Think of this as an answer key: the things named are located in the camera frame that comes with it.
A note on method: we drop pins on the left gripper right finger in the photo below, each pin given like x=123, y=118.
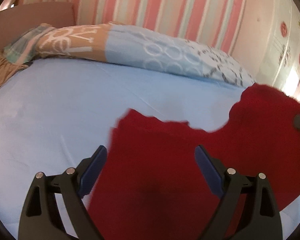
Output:
x=260, y=218

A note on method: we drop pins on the blue patterned folded duvet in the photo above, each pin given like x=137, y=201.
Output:
x=138, y=47

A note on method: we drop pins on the white wardrobe with flowers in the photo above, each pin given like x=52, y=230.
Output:
x=280, y=66

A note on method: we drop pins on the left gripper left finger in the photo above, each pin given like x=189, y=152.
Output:
x=40, y=217

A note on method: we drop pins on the light blue bed sheet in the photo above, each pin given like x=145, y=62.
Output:
x=57, y=112

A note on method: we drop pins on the plaid pastel pillow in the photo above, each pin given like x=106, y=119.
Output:
x=23, y=49

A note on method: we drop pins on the red knit sweater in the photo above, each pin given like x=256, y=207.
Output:
x=151, y=186

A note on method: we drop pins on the tan satin cloth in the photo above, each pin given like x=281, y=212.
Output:
x=7, y=69

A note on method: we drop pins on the pink brown headboard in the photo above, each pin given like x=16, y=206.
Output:
x=17, y=20

